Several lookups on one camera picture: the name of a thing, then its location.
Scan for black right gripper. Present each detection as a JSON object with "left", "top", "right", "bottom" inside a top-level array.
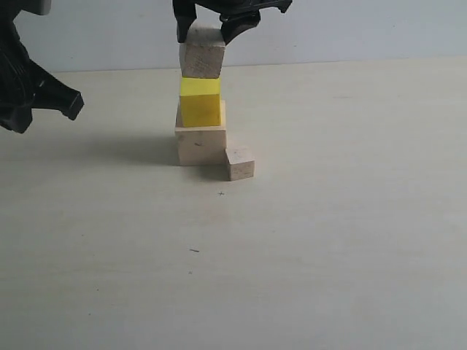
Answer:
[{"left": 172, "top": 0, "right": 292, "bottom": 45}]

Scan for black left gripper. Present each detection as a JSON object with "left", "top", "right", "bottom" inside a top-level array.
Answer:
[{"left": 0, "top": 1, "right": 85, "bottom": 133}]

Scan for medium wooden cube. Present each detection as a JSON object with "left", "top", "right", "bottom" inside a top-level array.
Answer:
[{"left": 179, "top": 21, "right": 225, "bottom": 79}]

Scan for yellow cube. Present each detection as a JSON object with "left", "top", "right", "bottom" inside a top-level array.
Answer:
[{"left": 180, "top": 77, "right": 221, "bottom": 128}]

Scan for large wooden cube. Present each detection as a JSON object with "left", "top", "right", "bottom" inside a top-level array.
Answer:
[{"left": 174, "top": 100, "right": 227, "bottom": 166}]

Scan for small wooden cube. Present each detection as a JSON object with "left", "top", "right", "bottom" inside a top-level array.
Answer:
[{"left": 225, "top": 146, "right": 255, "bottom": 182}]

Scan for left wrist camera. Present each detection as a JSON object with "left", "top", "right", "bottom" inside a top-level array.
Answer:
[{"left": 21, "top": 0, "right": 52, "bottom": 15}]

